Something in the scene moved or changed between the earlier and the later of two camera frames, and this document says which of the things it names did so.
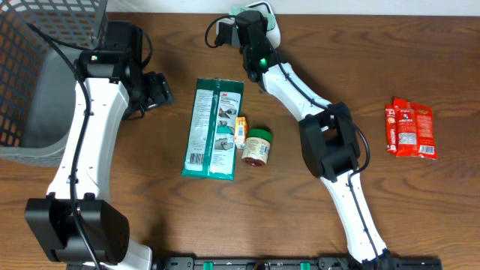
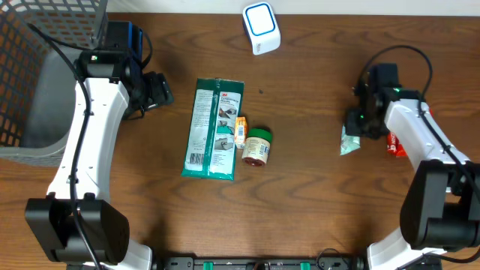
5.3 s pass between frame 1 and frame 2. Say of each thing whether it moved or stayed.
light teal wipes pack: moved
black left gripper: stayed
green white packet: stayed
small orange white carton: stayed
